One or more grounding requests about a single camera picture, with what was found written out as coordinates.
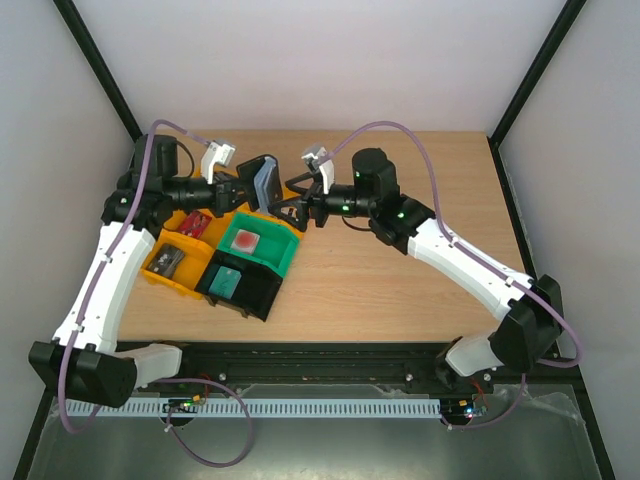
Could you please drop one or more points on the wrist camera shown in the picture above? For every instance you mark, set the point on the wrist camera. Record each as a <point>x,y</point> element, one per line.
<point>216,153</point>
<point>319,162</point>

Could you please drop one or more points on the white slotted cable duct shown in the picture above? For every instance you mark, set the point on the white slotted cable duct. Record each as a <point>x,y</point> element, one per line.
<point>279,408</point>

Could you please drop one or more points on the green bin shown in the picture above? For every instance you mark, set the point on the green bin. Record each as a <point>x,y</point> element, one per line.
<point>276,245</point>

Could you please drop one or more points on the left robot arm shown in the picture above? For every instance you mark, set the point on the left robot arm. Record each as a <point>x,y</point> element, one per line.
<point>82,361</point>

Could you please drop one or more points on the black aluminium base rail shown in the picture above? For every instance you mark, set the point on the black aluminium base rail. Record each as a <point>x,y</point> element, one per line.
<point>413,367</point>

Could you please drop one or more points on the red circle card stack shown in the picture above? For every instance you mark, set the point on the red circle card stack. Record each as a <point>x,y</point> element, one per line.
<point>245,241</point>

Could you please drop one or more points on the black bin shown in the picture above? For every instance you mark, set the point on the black bin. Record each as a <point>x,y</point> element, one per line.
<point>256,292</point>

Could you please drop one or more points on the black card stack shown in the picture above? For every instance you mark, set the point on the black card stack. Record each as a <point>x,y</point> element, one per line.
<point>166,261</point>

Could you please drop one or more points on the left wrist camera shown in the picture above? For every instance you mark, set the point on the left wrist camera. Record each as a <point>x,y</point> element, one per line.
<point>216,153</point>

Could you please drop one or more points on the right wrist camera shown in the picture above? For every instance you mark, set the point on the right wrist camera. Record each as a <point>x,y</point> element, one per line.
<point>319,162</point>

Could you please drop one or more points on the yellow bin far left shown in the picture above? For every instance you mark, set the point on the yellow bin far left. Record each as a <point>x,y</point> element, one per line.
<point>196,202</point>

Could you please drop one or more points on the teal card stack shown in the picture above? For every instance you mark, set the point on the teal card stack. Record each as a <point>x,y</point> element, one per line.
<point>225,282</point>

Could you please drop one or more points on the right black frame post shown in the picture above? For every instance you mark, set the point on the right black frame post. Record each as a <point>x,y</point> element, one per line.
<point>545,54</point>

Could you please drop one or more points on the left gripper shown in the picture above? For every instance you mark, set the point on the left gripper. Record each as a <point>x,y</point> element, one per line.
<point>225,201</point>

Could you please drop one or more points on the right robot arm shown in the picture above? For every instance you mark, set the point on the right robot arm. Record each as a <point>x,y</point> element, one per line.
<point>526,308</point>

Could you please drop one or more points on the yellow bin near left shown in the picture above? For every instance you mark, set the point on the yellow bin near left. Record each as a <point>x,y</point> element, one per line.
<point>190,270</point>

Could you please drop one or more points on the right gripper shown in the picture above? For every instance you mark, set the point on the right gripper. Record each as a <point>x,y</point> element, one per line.
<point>316,208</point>

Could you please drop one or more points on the black leather card holder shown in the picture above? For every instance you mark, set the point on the black leather card holder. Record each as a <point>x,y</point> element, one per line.
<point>261,180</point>

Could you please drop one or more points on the left black frame post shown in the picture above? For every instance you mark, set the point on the left black frame post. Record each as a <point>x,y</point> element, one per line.
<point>94,58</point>

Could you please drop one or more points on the black frame post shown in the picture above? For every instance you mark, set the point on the black frame post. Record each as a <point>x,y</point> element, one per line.
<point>545,54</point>
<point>94,58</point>

